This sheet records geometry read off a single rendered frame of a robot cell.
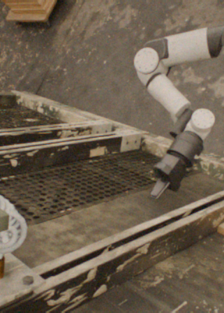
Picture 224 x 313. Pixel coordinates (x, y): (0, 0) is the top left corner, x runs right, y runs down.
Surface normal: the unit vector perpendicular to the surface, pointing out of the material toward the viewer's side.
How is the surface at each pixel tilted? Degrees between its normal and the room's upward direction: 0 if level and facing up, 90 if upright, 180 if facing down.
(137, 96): 0
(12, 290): 56
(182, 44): 23
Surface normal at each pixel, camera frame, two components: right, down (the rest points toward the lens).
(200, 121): -0.04, -0.36
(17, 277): 0.13, -0.94
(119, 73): -0.49, -0.40
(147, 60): -0.44, -0.02
